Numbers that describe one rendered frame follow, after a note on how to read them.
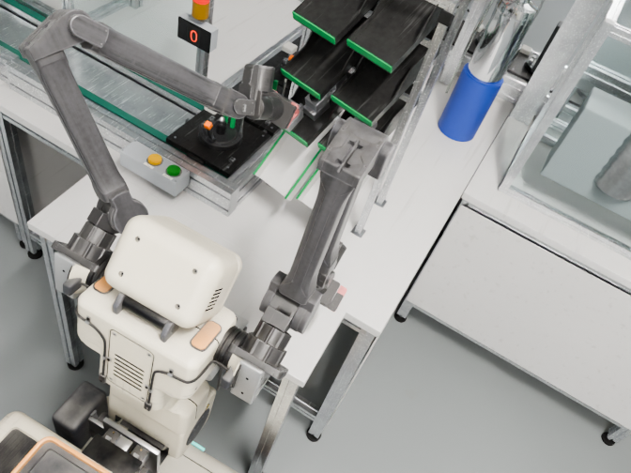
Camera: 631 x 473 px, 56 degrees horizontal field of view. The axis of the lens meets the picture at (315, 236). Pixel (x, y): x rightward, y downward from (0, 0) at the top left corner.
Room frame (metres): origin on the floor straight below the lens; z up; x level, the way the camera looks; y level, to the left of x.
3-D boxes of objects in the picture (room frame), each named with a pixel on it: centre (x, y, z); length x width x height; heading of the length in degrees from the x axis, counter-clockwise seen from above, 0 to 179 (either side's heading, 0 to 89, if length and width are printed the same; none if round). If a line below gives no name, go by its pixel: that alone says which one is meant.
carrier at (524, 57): (2.51, -0.71, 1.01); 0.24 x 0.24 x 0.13; 74
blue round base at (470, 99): (2.04, -0.40, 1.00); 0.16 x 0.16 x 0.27
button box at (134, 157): (1.24, 0.53, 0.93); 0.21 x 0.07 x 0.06; 74
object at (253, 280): (1.19, 0.27, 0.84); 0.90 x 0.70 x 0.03; 77
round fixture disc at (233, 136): (1.43, 0.39, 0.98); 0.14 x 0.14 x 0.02
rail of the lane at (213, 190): (1.35, 0.70, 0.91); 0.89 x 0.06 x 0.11; 74
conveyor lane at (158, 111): (1.53, 0.67, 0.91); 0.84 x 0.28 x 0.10; 74
